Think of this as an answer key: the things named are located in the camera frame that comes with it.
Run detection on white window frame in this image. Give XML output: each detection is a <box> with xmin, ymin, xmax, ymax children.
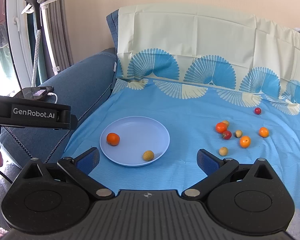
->
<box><xmin>4</xmin><ymin>0</ymin><xmax>34</xmax><ymax>88</ymax></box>

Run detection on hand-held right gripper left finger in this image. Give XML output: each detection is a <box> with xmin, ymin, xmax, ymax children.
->
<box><xmin>22</xmin><ymin>147</ymin><xmax>115</xmax><ymax>201</ymax></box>

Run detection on black coiled cable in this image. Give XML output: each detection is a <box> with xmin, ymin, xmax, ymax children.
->
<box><xmin>4</xmin><ymin>126</ymin><xmax>33</xmax><ymax>159</ymax></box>

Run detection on white charging cable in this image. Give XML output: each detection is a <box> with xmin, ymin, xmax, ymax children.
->
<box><xmin>47</xmin><ymin>92</ymin><xmax>59</xmax><ymax>104</ymax></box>

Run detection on white steamer pole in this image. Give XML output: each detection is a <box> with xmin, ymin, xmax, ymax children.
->
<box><xmin>40</xmin><ymin>2</ymin><xmax>60</xmax><ymax>74</ymax></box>

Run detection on grey fleece blanket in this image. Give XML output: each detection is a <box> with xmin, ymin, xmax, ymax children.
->
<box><xmin>0</xmin><ymin>164</ymin><xmax>24</xmax><ymax>233</ymax></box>

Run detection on light blue plate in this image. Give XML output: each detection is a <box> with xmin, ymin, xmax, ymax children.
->
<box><xmin>100</xmin><ymin>116</ymin><xmax>170</xmax><ymax>167</ymax></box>

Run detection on patterned steamer hose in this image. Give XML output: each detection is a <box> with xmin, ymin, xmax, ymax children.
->
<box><xmin>31</xmin><ymin>29</ymin><xmax>43</xmax><ymax>88</ymax></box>

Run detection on grey curtain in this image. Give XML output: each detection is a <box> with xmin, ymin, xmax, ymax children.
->
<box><xmin>39</xmin><ymin>0</ymin><xmax>74</xmax><ymax>80</ymax></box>

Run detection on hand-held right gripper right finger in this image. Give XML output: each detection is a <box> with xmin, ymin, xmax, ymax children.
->
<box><xmin>181</xmin><ymin>148</ymin><xmax>273</xmax><ymax>201</ymax></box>

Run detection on black smartphone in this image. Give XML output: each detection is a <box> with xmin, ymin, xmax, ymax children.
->
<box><xmin>16</xmin><ymin>86</ymin><xmax>55</xmax><ymax>101</ymax></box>

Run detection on blue fan-print cloth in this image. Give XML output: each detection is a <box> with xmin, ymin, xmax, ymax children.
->
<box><xmin>61</xmin><ymin>4</ymin><xmax>300</xmax><ymax>218</ymax></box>

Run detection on blue denim sofa armrest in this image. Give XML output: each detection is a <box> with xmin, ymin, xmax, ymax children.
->
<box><xmin>0</xmin><ymin>10</ymin><xmax>119</xmax><ymax>170</ymax></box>

